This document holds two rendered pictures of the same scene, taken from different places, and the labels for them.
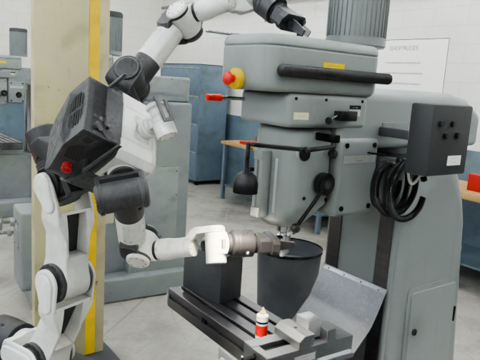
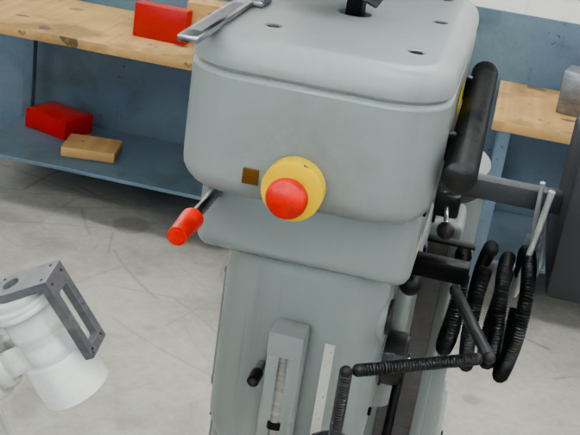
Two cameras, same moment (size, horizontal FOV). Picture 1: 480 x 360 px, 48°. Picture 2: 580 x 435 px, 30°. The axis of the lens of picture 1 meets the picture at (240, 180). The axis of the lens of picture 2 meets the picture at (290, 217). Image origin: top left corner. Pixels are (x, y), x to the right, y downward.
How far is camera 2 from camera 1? 1.20 m
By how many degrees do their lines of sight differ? 44
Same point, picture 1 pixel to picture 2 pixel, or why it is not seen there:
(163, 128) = (82, 380)
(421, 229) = not seen: hidden behind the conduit
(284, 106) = (400, 236)
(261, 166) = (294, 375)
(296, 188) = (366, 400)
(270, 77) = (419, 193)
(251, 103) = (255, 210)
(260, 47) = (400, 114)
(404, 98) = not seen: hidden behind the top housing
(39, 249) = not seen: outside the picture
